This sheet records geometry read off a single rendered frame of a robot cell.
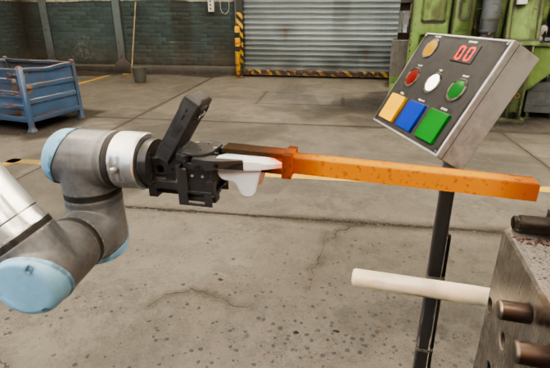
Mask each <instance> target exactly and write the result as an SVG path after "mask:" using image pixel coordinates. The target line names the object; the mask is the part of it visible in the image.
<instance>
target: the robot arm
mask: <svg viewBox="0 0 550 368"><path fill-rule="evenodd" d="M211 101H212V99H211V98H210V97H209V96H207V95H206V94H204V93H203V92H202V91H201V90H197V91H195V92H191V93H188V94H187V95H185V96H184V98H183V99H182V101H181V103H180V105H179V108H178V111H177V113H176V115H175V116H174V118H173V120H172V122H171V124H170V125H169V128H168V130H167V132H166V134H165V136H164V138H163V140H161V139H157V138H156V137H155V136H154V134H152V133H150V132H134V131H114V130H100V129H86V128H63V129H61V130H58V131H56V132H54V133H53V134H52V135H51V136H50V137H49V138H48V139H47V141H46V143H45V145H44V147H43V151H42V155H41V165H42V169H43V172H44V174H45V175H46V177H47V178H48V179H50V180H51V181H53V182H55V183H60V184H61V189H62V194H63V198H64V202H65V209H66V215H65V216H64V217H62V218H60V219H59V220H57V221H55V220H54V219H53V218H52V216H51V215H50V214H49V213H48V212H47V211H45V210H43V209H42V208H41V207H40V206H39V205H38V204H37V203H36V201H35V200H34V199H33V198H32V197H31V196H30V195H29V193H28V192H27V191H26V190H25V189H24V188H23V186H22V185H21V184H20V183H19V182H18V181H17V180H16V179H15V178H14V177H13V176H12V175H11V174H10V172H9V171H8V170H7V169H6V168H5V167H4V166H3V164H2V163H1V162H0V300H1V301H2V302H3V303H4V304H6V305H7V306H8V307H10V308H12V309H14V310H16V311H18V312H23V313H27V314H41V313H45V312H49V311H51V310H52V309H54V308H55V307H57V306H58V305H59V304H60V303H61V302H62V301H63V300H64V299H65V298H68V297H69V296H70V295H71V294H72V293H73V291H74V288H75V287H76V286H77V285H78V284H79V282H80V281H81V280H82V279H83V278H84V277H85V276H86V275H87V274H88V273H89V272H90V271H91V270H92V269H93V267H94V266H95V265H98V264H103V263H108V262H110V261H112V260H114V259H115V258H117V257H119V256H120V255H121V254H122V253H123V252H124V251H125V250H126V249H127V248H128V244H129V226H128V223H127V218H126V212H125V207H124V197H123V192H122V188H129V189H139V190H146V189H149V193H150V196H156V197H158V196H159V195H161V194H162V193H172V194H178V197H179V204H185V205H192V206H201V207H209V208H213V203H216V202H217V201H218V200H219V199H220V196H219V193H220V192H221V191H222V190H221V189H226V190H228V189H229V185H228V181H233V182H235V183H236V184H237V187H238V189H239V191H240V192H241V194H242V195H244V196H252V195H253V194H254V193H255V192H256V188H257V185H260V184H262V183H263V181H264V176H265V173H261V170H269V169H276V168H282V162H280V161H279V160H277V159H275V158H269V157H262V156H254V155H240V154H232V153H226V154H224V152H222V148H223V147H224V146H226V145H227V144H228V143H229V142H230V143H237V144H246V145H251V144H247V143H243V142H238V141H218V140H199V141H194V142H193V141H190V139H191V138H192V135H193V133H194V132H195V130H196V128H197V126H198V124H199V122H200V121H201V119H202V118H203V117H204V116H205V114H206V112H207V110H208V109H209V107H210V102H211ZM189 201H199V202H205V203H204V204H199V203H191V202H189Z"/></svg>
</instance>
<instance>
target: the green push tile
mask: <svg viewBox="0 0 550 368"><path fill-rule="evenodd" d="M451 117H452V116H451V115H449V114H445V113H444V112H441V111H439V110H436V109H433V108H431V109H430V110H429V112H428V113H427V115H426V117H425V118H424V119H423V121H422V123H421V124H420V126H419V127H418V129H417V131H416V132H415V133H414V136H416V137H418V138H420V139H422V140H423V141H425V142H427V143H429V144H431V145H433V144H434V142H435V140H436V139H437V137H438V136H439V135H440V133H441V132H442V130H443V129H444V127H445V125H446V124H447V122H448V121H449V120H450V118H451Z"/></svg>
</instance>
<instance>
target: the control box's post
mask: <svg viewBox="0 0 550 368"><path fill-rule="evenodd" d="M442 168H454V167H453V166H451V165H449V164H447V163H445V162H444V161H443V165H442ZM454 193H455V192H451V191H439V196H438V202H437V207H436V213H435V223H434V229H433V235H432V240H431V251H430V256H429V262H428V268H427V273H428V276H433V277H439V278H440V277H441V272H442V267H443V262H444V252H445V247H446V242H447V237H448V232H449V223H450V218H451V212H452V207H453V198H454ZM436 302H437V299H435V298H425V297H423V300H422V310H421V315H420V321H419V327H418V332H417V348H420V349H425V350H429V347H430V341H431V332H432V327H433V321H434V316H435V307H436ZM427 357H428V353H427V352H419V351H416V349H415V355H414V360H413V365H412V368H426V362H427Z"/></svg>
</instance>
